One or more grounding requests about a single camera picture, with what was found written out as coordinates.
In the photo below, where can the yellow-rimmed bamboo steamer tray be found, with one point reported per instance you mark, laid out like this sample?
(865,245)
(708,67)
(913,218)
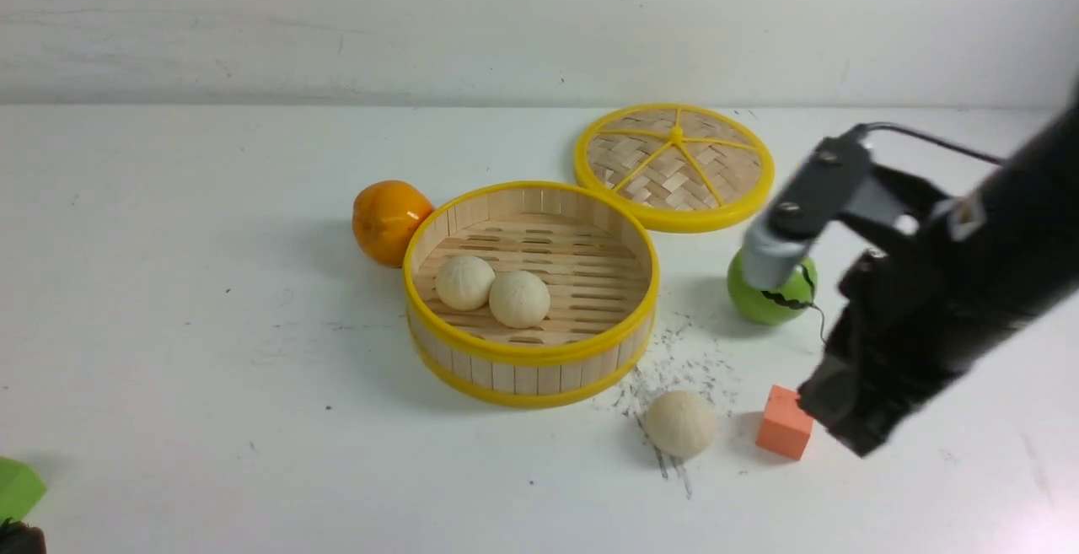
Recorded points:
(595,258)

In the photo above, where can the orange toy fruit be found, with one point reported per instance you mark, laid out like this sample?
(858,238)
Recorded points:
(385,217)

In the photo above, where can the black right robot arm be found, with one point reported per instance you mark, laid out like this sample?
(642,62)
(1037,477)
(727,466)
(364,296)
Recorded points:
(1029,235)

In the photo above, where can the green toy watermelon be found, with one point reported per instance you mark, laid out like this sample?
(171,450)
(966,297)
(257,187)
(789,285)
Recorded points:
(776,307)

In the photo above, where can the black left gripper tip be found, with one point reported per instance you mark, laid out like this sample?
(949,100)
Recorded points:
(21,538)

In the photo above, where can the green foam block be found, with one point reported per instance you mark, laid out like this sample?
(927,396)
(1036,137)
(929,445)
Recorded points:
(21,489)

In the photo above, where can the orange foam cube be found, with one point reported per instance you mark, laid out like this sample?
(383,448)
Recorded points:
(785,429)

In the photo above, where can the cream bun bottom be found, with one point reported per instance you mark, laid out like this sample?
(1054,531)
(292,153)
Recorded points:
(519,299)

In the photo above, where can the cream bun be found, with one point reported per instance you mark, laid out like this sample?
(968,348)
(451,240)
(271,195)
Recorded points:
(681,424)
(519,299)
(464,282)

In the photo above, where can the yellow-rimmed woven steamer lid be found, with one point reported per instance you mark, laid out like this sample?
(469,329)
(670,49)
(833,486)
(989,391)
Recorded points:
(677,168)

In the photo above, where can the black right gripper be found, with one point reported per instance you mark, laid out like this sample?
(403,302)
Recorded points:
(916,314)

